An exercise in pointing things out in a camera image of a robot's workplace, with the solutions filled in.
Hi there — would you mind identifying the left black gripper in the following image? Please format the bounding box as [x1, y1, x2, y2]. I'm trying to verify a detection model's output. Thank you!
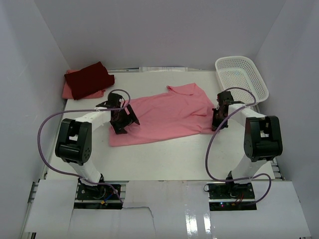
[110, 105, 138, 134]

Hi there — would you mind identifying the pink t shirt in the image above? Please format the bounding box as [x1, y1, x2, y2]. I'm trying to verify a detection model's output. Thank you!
[109, 83, 214, 147]

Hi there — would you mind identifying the white perforated plastic basket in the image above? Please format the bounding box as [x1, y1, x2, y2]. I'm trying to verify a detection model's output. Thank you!
[215, 56, 269, 104]

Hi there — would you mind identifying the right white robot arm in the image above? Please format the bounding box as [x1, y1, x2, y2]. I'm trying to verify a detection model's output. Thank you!
[212, 90, 283, 199]

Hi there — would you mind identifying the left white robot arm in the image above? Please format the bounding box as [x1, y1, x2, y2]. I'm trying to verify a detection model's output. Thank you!
[55, 91, 140, 199]

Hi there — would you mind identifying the folded dark red t shirt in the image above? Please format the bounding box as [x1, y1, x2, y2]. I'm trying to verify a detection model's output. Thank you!
[64, 62, 115, 92]

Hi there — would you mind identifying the white paper sheet front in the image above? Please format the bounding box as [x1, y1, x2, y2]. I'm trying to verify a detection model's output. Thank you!
[25, 180, 311, 239]

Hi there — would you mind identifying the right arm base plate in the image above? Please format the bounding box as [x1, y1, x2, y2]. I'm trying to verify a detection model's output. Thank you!
[203, 183, 257, 212]

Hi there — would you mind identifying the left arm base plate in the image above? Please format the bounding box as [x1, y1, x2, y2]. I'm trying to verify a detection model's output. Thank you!
[74, 183, 125, 210]

